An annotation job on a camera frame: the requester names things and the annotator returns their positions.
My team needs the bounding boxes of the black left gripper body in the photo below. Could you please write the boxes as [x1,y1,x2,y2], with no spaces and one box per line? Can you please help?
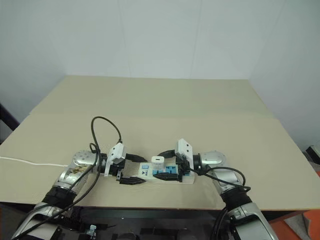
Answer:
[109,153,128,179]

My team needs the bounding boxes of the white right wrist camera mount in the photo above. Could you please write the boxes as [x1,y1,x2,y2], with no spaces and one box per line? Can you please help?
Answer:
[174,137,195,172]

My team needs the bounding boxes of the white blue power strip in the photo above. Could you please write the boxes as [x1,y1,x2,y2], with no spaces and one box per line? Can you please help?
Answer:
[136,161,181,182]

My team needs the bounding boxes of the black box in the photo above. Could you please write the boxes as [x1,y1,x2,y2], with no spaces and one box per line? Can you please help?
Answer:
[305,144,320,165]

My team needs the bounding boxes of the white power strip cord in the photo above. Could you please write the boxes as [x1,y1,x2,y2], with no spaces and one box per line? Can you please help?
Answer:
[0,156,70,168]

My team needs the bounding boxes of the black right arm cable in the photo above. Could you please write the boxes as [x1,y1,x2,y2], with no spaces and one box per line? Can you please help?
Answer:
[183,163,252,240]

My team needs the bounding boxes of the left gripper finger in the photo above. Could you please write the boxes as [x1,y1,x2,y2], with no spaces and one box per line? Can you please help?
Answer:
[115,174,147,187]
[124,152,148,163]

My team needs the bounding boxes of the silver metal bracket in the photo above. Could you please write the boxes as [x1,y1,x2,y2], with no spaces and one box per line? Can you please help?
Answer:
[86,224,98,237]

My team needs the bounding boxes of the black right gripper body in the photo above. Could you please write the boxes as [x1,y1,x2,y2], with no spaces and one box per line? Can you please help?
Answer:
[174,155,192,183]

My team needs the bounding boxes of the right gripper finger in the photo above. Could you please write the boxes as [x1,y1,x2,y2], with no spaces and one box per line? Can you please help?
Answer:
[152,171,182,182]
[156,148,178,160]

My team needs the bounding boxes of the white charger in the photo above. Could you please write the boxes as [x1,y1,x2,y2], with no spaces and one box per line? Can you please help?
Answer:
[151,155,165,174]

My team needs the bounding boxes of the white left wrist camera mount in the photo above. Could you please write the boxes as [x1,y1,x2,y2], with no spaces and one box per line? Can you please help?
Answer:
[103,141,126,178]

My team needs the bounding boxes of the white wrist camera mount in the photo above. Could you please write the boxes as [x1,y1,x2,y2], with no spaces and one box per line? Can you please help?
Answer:
[174,137,195,172]
[103,141,126,178]

